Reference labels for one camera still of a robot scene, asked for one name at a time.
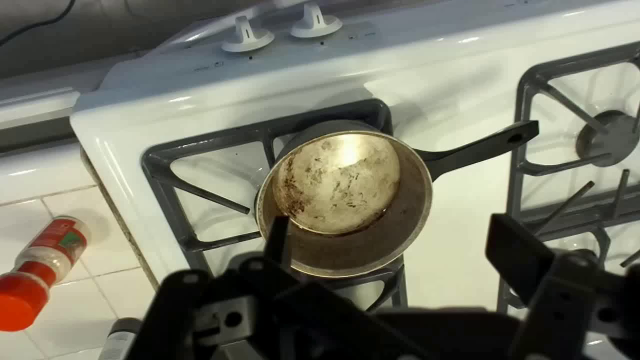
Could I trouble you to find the black cable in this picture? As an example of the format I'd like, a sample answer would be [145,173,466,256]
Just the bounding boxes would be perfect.
[0,0,76,49]

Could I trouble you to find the orange capped spice bottle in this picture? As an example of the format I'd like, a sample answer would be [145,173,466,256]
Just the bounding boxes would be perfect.
[0,216,87,331]

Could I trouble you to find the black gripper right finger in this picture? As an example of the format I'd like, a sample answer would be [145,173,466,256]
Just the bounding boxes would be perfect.
[483,214,554,303]

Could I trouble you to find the right black burner grate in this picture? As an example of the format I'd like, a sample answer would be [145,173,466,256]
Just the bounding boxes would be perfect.
[506,41,640,273]

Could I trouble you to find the black burner grate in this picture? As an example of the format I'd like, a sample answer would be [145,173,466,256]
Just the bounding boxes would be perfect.
[140,98,410,315]
[506,41,640,273]

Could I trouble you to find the small metal saucepan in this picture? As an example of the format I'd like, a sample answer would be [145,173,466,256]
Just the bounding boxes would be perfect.
[254,120,538,277]

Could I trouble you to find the white gas stove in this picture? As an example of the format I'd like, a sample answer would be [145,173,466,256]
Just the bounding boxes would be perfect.
[68,0,640,360]

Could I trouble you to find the white stove knob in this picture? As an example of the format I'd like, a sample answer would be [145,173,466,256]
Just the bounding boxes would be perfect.
[222,15,274,54]
[289,2,342,40]

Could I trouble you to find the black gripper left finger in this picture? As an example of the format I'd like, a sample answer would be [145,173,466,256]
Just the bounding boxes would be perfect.
[263,216,289,266]

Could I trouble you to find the left black burner grate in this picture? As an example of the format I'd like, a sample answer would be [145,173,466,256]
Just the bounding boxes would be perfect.
[140,98,410,315]

